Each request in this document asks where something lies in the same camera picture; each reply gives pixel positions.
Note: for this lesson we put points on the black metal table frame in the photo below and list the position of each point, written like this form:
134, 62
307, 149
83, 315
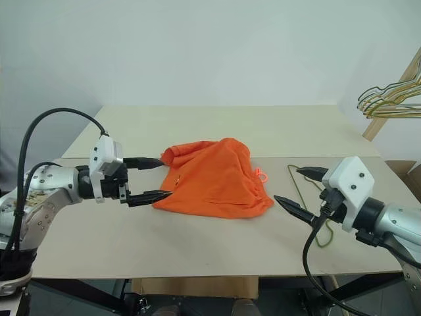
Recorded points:
378, 281

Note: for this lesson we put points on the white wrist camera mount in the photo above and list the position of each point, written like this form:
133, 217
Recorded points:
105, 148
352, 174

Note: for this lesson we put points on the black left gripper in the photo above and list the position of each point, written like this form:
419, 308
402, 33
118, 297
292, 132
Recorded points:
113, 186

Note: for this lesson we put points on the open brown cardboard box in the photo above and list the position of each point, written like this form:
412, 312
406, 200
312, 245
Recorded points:
411, 184

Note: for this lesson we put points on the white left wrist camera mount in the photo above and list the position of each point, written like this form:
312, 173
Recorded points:
105, 148

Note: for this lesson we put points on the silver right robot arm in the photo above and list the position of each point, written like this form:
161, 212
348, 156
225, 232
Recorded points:
401, 217

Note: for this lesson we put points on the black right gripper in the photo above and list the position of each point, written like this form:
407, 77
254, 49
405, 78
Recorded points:
332, 205

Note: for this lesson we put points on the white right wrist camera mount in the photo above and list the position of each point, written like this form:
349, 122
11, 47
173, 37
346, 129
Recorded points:
352, 174

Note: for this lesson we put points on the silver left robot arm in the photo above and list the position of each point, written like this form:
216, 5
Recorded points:
49, 194

